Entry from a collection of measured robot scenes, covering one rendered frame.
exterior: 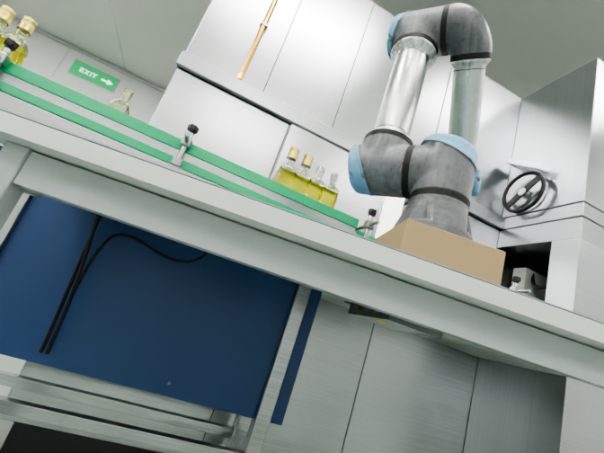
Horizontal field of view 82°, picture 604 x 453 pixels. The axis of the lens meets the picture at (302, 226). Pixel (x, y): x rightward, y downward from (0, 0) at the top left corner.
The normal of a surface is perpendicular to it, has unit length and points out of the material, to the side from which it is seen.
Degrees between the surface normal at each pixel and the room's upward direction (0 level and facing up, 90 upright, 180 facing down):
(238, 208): 90
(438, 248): 90
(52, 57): 90
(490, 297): 90
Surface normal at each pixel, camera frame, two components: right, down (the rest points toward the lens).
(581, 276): 0.34, -0.16
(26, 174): 0.14, -0.24
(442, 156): -0.40, -0.38
